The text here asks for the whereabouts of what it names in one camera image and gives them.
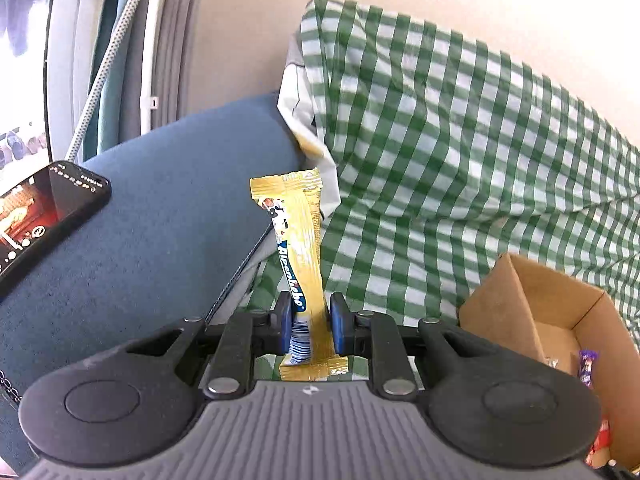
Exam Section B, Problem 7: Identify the braided grey cable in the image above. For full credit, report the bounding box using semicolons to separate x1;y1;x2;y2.
65;0;147;162

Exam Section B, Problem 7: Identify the red snack packet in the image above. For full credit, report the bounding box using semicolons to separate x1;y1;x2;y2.
585;417;612;469

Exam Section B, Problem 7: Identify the white pillow with gold print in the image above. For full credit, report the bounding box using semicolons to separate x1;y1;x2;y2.
277;35;342;221

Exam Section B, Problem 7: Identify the black smartphone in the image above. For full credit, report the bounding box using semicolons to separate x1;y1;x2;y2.
0;160;112;302

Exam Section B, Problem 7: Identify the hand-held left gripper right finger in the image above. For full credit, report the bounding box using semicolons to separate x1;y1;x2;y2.
330;292;503;397

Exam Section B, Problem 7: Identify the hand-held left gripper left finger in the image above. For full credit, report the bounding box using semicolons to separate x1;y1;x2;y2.
125;292;293;397

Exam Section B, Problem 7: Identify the blue fabric sofa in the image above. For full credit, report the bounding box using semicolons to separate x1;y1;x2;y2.
0;91;311;476

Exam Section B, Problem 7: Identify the green checkered cloth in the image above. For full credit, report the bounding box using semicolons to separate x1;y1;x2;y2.
240;0;640;386

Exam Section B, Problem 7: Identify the grey curtain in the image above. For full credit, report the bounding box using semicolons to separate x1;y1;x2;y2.
75;0;208;157

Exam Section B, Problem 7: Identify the cardboard box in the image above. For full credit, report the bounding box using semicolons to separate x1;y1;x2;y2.
459;252;640;470

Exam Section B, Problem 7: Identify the purple candy packet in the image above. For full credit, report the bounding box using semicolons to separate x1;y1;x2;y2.
579;350;600;391

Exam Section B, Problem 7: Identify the thin dark chain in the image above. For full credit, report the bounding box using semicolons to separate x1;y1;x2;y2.
0;369;24;403

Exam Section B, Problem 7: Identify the yellow candy bar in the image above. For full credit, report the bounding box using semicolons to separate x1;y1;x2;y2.
250;167;349;382

